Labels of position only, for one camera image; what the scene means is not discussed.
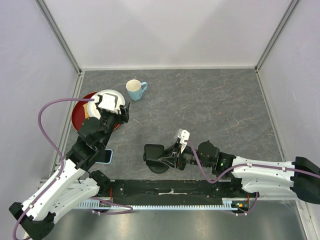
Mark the white paper plate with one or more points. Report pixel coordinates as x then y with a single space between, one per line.
93 107

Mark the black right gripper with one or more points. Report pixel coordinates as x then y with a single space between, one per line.
173 155

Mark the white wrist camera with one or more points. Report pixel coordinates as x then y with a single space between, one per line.
108 102
183 137

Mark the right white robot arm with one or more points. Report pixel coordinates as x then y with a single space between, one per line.
300 178

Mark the black round-base phone stand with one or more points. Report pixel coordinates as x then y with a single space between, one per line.
157 167

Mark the black smartphone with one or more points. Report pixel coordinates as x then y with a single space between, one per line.
153 151

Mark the light blue cable duct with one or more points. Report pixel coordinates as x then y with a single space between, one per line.
98 205

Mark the blue-cased smartphone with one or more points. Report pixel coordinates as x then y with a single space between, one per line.
107 156

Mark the red round tray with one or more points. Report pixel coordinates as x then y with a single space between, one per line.
78 116

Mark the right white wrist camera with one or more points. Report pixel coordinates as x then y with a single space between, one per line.
183 137

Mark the light blue ceramic mug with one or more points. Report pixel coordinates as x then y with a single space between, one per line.
135 89

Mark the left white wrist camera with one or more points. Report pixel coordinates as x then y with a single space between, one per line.
108 102

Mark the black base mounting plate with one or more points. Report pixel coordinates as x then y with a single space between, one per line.
130 191

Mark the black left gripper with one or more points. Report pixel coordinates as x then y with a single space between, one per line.
124 116

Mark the yellow sponge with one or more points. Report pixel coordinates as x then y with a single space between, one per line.
85 109

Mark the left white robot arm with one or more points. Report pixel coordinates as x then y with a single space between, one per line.
39 213

